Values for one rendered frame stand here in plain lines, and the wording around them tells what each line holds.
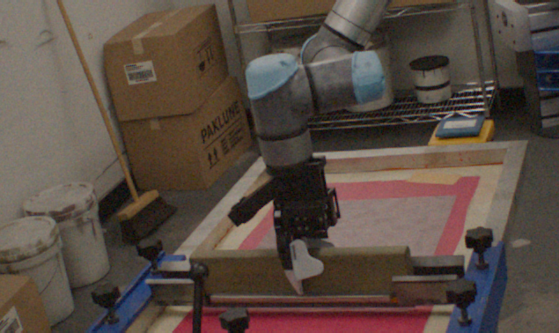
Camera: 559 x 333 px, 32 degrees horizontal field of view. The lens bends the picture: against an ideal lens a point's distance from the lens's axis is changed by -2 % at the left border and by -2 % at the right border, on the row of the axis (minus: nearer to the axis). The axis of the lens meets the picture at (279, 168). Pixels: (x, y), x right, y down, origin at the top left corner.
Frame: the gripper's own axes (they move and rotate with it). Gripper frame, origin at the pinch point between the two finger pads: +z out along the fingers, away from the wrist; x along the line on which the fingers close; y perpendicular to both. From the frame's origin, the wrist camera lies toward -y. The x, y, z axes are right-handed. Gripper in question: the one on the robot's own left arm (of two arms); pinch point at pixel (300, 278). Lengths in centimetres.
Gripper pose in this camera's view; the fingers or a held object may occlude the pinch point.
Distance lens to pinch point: 153.8
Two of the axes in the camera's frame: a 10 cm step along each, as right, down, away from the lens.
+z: 1.9, 9.2, 3.5
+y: 9.3, -0.5, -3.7
